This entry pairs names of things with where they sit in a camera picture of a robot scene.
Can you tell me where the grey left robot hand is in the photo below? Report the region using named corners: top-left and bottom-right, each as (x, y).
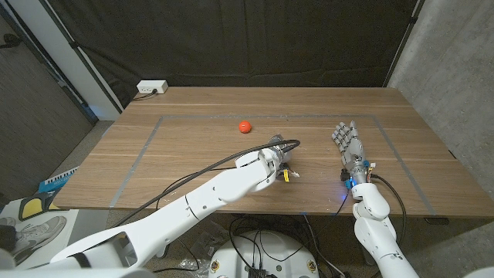
top-left (268, 134), bottom-right (301, 182)

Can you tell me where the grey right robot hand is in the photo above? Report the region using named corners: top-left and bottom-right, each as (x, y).
top-left (330, 120), bottom-right (376, 186)

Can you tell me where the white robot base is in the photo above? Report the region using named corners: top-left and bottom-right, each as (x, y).
top-left (208, 230), bottom-right (320, 278)

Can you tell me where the grey tape rectangle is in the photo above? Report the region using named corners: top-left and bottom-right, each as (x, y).
top-left (110, 114), bottom-right (437, 216)

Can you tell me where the clear plastic bag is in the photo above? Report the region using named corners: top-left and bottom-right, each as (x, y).
top-left (179, 223), bottom-right (231, 278)

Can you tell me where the black backdrop stand pole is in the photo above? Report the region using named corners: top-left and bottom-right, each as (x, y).
top-left (383, 0), bottom-right (425, 88)
top-left (38, 0), bottom-right (124, 114)

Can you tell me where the black backdrop curtain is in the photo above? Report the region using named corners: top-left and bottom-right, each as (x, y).
top-left (45, 0), bottom-right (422, 110)

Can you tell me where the white power strip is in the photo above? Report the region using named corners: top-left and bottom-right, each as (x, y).
top-left (136, 80), bottom-right (169, 95)

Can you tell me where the blue booklet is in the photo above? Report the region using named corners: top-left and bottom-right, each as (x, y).
top-left (37, 165), bottom-right (80, 194)

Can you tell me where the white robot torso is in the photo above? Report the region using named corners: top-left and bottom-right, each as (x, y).
top-left (0, 266), bottom-right (157, 278)

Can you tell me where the sneaker print poster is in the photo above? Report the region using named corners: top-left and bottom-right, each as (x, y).
top-left (0, 198), bottom-right (80, 270)

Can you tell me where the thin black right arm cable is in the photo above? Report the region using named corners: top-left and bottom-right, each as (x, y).
top-left (333, 188), bottom-right (351, 217)

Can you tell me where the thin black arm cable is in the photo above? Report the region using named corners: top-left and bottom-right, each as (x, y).
top-left (333, 188), bottom-right (351, 217)
top-left (152, 166), bottom-right (236, 273)

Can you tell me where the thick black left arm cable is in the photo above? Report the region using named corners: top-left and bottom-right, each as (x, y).
top-left (111, 138), bottom-right (301, 229)

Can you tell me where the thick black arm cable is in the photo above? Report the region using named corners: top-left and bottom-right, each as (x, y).
top-left (370, 173), bottom-right (407, 248)
top-left (111, 138), bottom-right (301, 229)

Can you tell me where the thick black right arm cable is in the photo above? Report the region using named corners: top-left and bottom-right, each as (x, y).
top-left (370, 173), bottom-right (407, 248)

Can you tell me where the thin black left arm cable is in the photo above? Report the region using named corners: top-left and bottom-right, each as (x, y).
top-left (152, 166), bottom-right (236, 273)

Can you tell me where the black power strip plug cable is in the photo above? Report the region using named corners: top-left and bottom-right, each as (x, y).
top-left (132, 89), bottom-right (158, 103)

